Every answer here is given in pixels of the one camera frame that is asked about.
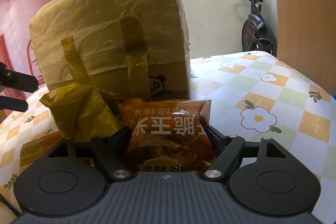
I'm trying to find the orange snack bag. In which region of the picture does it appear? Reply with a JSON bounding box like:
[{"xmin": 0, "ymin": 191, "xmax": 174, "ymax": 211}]
[{"xmin": 118, "ymin": 99, "xmax": 216, "ymax": 173}]

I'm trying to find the checkered floral tablecloth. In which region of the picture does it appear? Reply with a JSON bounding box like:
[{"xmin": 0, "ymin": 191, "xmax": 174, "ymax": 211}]
[{"xmin": 0, "ymin": 50, "xmax": 336, "ymax": 224}]

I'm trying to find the black exercise bike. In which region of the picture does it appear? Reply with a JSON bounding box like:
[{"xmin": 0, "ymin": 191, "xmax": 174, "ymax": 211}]
[{"xmin": 241, "ymin": 0, "xmax": 277, "ymax": 56}]

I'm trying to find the brown cardboard box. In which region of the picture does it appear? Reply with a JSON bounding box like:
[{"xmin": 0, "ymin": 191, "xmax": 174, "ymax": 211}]
[{"xmin": 29, "ymin": 0, "xmax": 190, "ymax": 141}]

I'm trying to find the wooden headboard panel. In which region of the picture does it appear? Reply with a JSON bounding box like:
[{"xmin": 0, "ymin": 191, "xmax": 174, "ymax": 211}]
[{"xmin": 277, "ymin": 0, "xmax": 335, "ymax": 95}]

